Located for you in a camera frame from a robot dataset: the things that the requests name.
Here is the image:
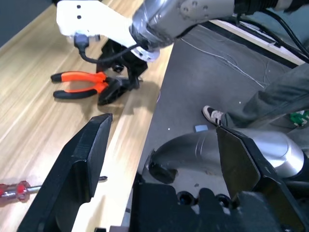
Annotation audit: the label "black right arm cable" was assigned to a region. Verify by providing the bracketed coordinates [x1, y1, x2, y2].
[73, 8, 309, 65]

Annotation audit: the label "orange black pliers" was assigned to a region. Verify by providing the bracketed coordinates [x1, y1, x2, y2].
[50, 71, 121, 100]

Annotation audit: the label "white black sneaker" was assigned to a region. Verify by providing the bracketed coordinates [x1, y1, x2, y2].
[202, 105, 227, 126]

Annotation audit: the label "white floor cable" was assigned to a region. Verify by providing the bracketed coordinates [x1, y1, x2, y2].
[181, 36, 270, 89]

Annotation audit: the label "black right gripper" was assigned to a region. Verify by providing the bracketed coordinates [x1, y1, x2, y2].
[96, 38, 148, 106]

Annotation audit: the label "green white small object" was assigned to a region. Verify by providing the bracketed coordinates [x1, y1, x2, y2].
[289, 110, 306, 128]

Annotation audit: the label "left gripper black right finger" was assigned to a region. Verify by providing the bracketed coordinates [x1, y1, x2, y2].
[216, 127, 306, 232]

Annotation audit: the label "person's grey trouser leg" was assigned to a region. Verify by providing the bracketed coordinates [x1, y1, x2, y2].
[222, 62, 309, 136]

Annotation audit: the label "red handled screwdriver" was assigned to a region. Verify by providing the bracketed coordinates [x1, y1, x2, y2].
[0, 175, 108, 206]

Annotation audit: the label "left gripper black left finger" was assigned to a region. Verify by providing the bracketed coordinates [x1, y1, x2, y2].
[16, 113, 113, 232]

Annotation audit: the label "silver right robot leg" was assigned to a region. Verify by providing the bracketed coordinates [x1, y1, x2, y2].
[144, 128, 305, 184]

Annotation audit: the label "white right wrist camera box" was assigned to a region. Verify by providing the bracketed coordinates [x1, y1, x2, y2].
[56, 0, 138, 48]

